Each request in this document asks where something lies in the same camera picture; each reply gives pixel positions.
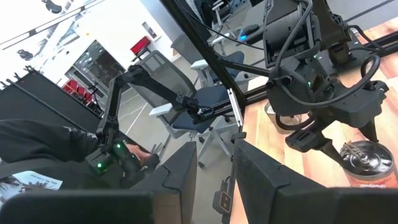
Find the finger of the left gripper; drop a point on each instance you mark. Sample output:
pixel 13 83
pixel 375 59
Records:
pixel 308 141
pixel 370 130

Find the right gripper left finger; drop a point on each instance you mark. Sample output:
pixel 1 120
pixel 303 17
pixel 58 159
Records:
pixel 174 186

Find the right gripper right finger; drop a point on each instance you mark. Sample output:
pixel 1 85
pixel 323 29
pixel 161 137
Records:
pixel 280 199

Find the plain silver tin can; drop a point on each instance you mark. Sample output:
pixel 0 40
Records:
pixel 290 119

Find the silver tin can orange label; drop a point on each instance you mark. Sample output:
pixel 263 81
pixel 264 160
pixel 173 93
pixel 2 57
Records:
pixel 370 163

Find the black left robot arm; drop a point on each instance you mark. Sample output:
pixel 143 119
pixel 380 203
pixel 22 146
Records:
pixel 286 31

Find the person's hand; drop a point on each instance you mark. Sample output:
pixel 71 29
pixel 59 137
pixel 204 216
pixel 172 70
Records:
pixel 140 154

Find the grey blue office chair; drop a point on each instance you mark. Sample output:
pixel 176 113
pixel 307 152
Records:
pixel 168 81
pixel 227 60

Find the black device blue light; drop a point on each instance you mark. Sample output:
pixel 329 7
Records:
pixel 248 31

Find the red storage bins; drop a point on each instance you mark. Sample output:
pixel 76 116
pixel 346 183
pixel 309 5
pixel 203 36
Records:
pixel 77 90

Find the person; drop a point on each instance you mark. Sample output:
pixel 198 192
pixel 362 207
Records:
pixel 40 140

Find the red box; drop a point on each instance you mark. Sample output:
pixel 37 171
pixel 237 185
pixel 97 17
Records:
pixel 140 45

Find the black divider panel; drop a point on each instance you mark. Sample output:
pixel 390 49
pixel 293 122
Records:
pixel 46 99

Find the white office chair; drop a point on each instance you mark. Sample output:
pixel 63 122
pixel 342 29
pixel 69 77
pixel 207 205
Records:
pixel 217 12

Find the silver frame bracket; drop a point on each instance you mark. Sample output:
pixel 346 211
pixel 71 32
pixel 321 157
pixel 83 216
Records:
pixel 235 107

